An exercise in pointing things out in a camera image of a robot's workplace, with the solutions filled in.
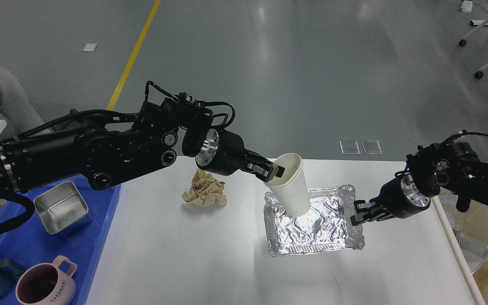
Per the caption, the white paper cup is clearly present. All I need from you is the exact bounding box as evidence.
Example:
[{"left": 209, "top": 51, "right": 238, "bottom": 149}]
[{"left": 265, "top": 153, "right": 311, "bottom": 217}]

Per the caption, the person in black top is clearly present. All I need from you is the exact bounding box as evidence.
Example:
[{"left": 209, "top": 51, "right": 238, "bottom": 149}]
[{"left": 0, "top": 67, "right": 44, "bottom": 133}]

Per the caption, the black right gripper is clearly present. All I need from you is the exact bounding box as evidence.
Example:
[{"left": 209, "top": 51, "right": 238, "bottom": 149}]
[{"left": 350, "top": 173, "right": 431, "bottom": 226}]

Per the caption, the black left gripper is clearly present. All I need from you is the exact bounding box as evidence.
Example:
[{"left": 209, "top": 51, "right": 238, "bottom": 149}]
[{"left": 195, "top": 129, "right": 286, "bottom": 182}]

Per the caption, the pink HOME mug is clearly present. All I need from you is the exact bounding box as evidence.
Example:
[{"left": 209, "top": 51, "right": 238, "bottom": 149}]
[{"left": 15, "top": 255, "right": 78, "bottom": 305}]

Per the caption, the brown paper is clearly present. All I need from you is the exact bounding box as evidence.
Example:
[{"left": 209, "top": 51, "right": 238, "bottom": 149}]
[{"left": 181, "top": 169, "right": 228, "bottom": 207}]

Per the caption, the foil tray in bin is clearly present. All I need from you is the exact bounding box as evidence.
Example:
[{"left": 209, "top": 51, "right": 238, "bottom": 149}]
[{"left": 453, "top": 230, "right": 488, "bottom": 274}]

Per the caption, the clear floor plate right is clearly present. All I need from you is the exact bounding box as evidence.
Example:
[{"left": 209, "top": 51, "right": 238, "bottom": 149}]
[{"left": 361, "top": 140, "right": 382, "bottom": 155}]

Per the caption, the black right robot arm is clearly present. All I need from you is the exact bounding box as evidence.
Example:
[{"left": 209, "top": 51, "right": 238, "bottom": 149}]
[{"left": 350, "top": 130, "right": 488, "bottom": 226}]

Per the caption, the clear floor plate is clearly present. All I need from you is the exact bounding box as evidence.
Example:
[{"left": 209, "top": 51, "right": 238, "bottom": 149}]
[
  {"left": 339, "top": 140, "right": 360, "bottom": 155},
  {"left": 361, "top": 140, "right": 382, "bottom": 155}
]

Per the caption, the clear floor plate left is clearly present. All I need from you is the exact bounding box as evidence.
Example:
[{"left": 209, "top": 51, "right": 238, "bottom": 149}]
[{"left": 339, "top": 140, "right": 360, "bottom": 155}]

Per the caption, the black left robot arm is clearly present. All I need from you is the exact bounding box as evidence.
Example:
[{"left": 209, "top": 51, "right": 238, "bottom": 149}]
[{"left": 0, "top": 81, "right": 287, "bottom": 234}]

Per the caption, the stainless steel rectangular tin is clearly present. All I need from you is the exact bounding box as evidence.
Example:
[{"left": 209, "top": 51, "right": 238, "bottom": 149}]
[{"left": 33, "top": 181, "right": 93, "bottom": 238}]

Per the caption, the aluminium foil tray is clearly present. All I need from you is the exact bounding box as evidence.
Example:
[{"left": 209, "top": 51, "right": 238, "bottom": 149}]
[{"left": 263, "top": 185, "right": 365, "bottom": 257}]

